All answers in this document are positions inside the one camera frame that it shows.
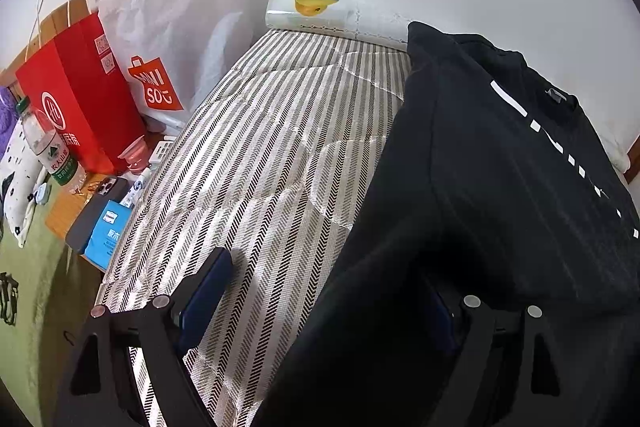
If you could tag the purple cloth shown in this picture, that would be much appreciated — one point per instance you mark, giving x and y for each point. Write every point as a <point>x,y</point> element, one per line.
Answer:
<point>7,117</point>

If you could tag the small light blue case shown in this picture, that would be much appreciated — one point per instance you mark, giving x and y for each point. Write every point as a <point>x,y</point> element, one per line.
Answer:
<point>40,194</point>

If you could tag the white printed bed sheet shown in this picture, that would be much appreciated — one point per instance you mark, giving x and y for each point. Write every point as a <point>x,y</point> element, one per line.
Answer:
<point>340,22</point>

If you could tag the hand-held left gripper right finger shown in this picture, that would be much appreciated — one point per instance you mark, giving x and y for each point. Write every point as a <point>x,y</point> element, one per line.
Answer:
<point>446,319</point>

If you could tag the striped mattress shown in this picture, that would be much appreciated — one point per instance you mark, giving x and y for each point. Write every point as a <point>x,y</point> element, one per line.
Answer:
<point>280,132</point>

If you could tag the white spotted pillow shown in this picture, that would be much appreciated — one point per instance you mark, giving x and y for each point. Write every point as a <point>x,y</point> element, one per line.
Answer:
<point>17,177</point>

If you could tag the small white tube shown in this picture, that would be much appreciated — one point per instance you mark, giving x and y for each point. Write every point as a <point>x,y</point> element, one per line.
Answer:
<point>135,189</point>

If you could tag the white remote control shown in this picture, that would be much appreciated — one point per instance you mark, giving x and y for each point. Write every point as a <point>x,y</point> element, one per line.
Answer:
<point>161,152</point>

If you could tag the red paper bag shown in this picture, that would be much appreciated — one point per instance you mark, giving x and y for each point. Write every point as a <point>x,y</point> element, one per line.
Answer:
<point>75,97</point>

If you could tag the clear water bottle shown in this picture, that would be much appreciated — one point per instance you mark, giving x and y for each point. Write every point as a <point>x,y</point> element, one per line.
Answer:
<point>47,142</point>

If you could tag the green bed sheet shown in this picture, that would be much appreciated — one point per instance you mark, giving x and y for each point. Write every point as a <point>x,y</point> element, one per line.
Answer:
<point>30,282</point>

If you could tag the wooden nightstand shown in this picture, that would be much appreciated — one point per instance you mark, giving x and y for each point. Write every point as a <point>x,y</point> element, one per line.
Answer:
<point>62,212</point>

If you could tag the black t-shirt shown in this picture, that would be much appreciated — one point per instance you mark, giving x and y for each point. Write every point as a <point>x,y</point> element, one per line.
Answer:
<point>475,182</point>

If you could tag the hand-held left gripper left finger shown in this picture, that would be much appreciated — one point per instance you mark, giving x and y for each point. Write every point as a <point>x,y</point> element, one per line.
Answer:
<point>205,302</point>

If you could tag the pink plastic cup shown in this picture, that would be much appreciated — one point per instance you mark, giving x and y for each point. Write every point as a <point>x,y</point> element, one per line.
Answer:
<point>134,154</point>

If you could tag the white plastic shopping bag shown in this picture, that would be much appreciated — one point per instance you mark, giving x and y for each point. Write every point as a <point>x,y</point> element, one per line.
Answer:
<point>170,7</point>

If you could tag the blue box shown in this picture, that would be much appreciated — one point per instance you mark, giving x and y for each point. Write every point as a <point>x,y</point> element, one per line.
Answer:
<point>107,232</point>

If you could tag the black smartphone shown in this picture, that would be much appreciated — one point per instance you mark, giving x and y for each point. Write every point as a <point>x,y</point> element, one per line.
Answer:
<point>95,212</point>

